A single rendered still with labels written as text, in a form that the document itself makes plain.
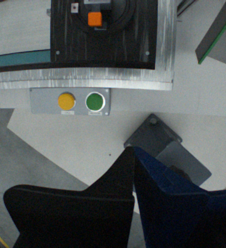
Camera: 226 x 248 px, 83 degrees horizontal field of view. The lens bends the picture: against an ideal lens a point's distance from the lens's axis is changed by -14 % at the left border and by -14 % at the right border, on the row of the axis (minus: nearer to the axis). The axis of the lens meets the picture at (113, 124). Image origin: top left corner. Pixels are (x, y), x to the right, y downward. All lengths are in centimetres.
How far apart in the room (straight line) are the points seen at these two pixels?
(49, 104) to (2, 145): 167
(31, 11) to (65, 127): 36
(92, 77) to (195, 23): 35
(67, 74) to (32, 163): 160
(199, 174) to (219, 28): 29
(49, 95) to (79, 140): 20
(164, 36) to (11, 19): 42
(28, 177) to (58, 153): 153
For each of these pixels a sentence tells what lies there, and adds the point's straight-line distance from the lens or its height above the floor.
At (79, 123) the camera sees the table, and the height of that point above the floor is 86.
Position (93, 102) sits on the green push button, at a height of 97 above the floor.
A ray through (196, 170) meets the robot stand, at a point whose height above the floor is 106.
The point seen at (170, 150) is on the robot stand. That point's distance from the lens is 30.
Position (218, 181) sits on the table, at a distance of 75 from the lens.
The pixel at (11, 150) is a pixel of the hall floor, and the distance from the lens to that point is 198.
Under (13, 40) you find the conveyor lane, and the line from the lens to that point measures 50.
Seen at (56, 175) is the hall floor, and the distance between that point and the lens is 185.
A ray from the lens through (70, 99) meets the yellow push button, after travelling 36.
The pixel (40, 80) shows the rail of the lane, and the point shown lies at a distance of 40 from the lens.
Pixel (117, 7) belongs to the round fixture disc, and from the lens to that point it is 35.
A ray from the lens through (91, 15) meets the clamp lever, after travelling 25.
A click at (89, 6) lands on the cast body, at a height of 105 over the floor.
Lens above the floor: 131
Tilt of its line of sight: 71 degrees down
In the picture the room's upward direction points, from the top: 174 degrees counter-clockwise
